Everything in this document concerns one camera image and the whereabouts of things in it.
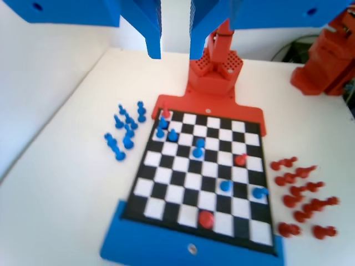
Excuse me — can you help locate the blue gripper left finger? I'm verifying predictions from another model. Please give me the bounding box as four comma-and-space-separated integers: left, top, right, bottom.
5, 0, 163, 60

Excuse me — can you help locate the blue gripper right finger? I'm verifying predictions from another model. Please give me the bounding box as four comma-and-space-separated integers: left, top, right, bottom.
189, 0, 352, 60

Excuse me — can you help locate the blue chess king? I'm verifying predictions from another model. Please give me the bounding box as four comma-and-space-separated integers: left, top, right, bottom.
191, 138, 206, 159

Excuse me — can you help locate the red chess queen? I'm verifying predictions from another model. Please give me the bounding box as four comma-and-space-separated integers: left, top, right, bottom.
313, 196, 341, 211

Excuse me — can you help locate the red chess rook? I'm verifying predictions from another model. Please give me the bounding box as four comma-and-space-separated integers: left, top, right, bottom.
312, 225, 338, 241
277, 222, 302, 238

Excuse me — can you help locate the black and white chessboard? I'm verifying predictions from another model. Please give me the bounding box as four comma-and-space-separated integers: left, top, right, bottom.
121, 108, 279, 257

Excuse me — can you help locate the red arm with blue handle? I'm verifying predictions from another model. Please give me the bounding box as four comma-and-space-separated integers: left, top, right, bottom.
290, 5, 355, 96

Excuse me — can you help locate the blue base plate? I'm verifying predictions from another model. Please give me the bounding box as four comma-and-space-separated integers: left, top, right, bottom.
99, 199, 286, 266

